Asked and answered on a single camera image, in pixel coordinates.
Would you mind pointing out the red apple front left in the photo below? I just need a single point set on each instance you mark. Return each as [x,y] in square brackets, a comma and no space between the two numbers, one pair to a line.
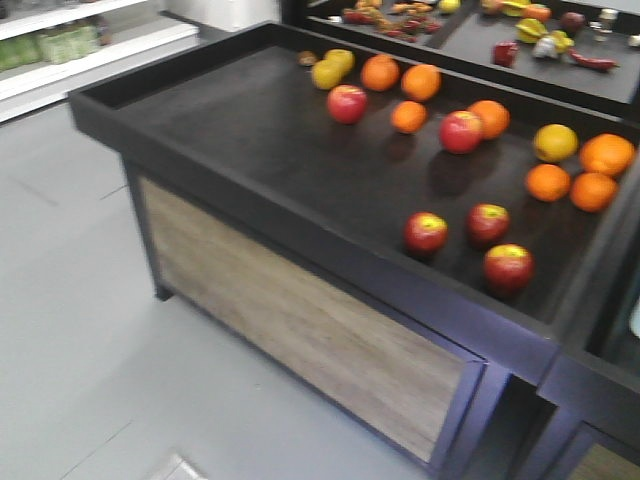
[424,234]

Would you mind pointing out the red apple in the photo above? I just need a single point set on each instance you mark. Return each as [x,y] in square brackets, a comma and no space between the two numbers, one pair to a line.
[347,104]
[424,234]
[460,132]
[508,269]
[486,224]

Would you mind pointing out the black wooden produce display table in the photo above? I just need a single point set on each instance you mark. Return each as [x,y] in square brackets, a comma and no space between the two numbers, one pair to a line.
[264,213]

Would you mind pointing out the red apple back left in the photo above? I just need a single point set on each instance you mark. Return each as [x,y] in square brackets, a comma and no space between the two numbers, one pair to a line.
[347,104]

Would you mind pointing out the small orange centre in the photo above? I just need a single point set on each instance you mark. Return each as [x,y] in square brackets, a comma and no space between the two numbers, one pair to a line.
[408,117]

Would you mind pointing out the yellow round pear front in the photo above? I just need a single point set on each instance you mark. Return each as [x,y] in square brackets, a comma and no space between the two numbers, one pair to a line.
[326,74]

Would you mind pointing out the yellow round pear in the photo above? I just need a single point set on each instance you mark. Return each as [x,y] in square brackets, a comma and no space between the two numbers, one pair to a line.
[344,58]
[326,74]

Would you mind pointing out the red apple front middle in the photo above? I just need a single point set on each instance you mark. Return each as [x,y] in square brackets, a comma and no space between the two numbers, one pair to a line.
[486,224]

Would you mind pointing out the red apple centre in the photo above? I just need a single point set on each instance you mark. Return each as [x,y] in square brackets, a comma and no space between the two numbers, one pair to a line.
[460,132]

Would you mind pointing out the orange back left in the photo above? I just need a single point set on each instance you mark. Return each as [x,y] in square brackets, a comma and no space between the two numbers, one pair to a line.
[380,73]

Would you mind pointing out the yellow round pear rear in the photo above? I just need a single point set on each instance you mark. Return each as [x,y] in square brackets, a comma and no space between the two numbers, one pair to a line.
[344,58]

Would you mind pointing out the red apple front right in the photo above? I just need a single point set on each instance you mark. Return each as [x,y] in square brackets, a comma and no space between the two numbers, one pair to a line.
[508,269]

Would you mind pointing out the orange behind centre apple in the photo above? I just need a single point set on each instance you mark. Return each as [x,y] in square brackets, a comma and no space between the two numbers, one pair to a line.
[494,116]

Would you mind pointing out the orange lower right inner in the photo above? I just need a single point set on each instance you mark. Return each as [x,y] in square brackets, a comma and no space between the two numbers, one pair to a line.
[547,182]

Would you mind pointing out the red bell pepper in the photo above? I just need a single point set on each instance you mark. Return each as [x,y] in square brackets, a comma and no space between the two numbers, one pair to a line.
[504,53]

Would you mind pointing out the silver floor socket plate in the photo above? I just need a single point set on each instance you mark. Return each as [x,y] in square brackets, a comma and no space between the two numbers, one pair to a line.
[176,467]

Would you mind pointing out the orange lower right outer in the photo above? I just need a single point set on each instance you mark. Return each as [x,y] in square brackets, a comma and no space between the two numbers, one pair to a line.
[592,192]

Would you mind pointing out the large orange far right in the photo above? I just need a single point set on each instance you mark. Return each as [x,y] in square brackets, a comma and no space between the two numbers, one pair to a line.
[607,154]

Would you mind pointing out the black upper produce tray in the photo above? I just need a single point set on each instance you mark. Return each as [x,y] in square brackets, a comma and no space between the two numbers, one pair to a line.
[547,48]

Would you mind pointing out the red chili pepper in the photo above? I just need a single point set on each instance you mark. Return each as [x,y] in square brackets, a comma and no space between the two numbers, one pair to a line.
[596,64]

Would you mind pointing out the white supermarket shelf unit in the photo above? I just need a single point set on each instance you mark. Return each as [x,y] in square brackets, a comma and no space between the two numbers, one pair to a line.
[49,48]

